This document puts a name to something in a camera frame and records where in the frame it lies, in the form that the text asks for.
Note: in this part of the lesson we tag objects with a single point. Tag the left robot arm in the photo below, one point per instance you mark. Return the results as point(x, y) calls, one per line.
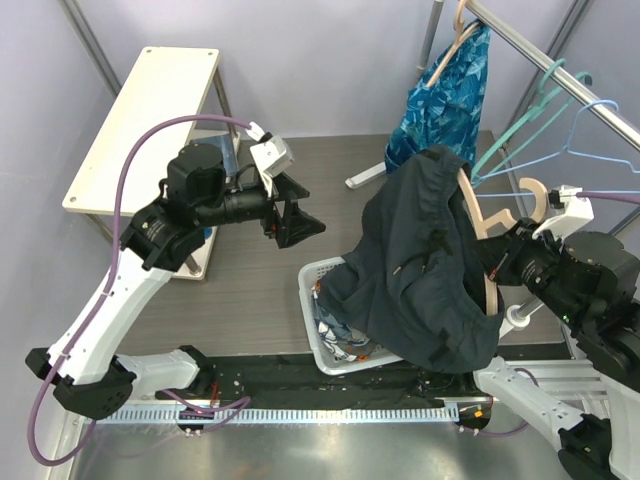
point(89, 377)

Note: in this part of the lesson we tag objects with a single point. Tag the blue floral shorts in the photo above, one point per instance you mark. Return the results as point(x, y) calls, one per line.
point(448, 112)

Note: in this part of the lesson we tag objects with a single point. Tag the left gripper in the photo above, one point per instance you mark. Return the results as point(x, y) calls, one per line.
point(295, 224)

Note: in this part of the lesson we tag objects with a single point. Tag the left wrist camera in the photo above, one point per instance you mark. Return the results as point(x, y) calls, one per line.
point(271, 156)

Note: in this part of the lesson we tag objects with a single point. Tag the teal plastic hanger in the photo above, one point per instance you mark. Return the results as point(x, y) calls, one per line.
point(538, 107)

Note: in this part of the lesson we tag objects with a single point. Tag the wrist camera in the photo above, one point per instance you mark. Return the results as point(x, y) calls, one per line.
point(574, 212)
point(271, 156)

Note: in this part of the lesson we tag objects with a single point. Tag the dark navy shorts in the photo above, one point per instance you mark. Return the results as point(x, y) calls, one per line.
point(414, 284)

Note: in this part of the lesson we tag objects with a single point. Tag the blue book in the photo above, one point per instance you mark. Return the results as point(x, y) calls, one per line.
point(224, 143)

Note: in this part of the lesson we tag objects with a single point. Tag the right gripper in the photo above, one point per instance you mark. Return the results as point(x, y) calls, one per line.
point(497, 253)

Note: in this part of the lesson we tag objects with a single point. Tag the beige wooden hanger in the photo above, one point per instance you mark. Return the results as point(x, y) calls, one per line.
point(462, 34)

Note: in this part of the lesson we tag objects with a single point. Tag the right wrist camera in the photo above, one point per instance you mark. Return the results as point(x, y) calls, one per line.
point(574, 212)

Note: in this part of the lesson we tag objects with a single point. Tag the patterned white cloth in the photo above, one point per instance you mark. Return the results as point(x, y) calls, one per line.
point(340, 340)

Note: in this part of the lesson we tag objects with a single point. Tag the white side shelf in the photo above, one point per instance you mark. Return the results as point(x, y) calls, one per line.
point(164, 83)

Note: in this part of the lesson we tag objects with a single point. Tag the metal clothes rack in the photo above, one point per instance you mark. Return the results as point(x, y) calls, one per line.
point(542, 61)

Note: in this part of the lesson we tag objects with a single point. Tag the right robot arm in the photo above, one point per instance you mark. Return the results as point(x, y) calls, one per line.
point(588, 282)

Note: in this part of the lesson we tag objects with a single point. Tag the white laundry basket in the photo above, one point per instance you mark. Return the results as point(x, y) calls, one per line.
point(308, 276)

